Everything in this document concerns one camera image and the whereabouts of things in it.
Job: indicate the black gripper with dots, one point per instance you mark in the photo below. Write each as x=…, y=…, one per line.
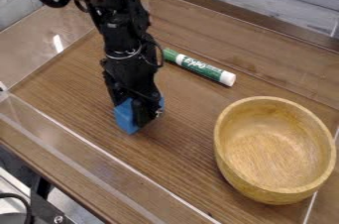
x=130, y=79

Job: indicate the blue rectangular block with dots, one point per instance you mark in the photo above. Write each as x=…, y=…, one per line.
x=124, y=117

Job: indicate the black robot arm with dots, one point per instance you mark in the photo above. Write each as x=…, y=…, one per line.
x=122, y=21

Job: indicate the brown wooden bowl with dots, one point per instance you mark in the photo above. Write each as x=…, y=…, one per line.
x=274, y=149

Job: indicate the green Expo marker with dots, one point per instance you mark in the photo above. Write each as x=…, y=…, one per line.
x=200, y=67

